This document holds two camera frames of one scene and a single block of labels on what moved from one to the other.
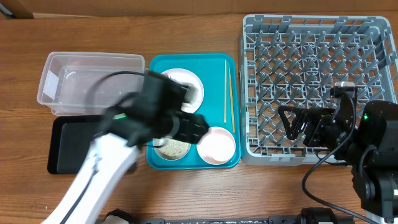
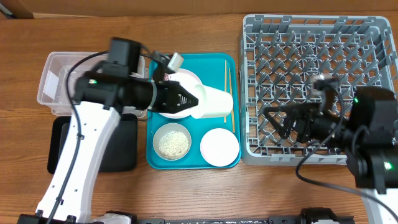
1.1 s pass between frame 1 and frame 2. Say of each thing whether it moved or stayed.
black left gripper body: moved
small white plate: stayed
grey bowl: stayed
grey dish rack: stayed
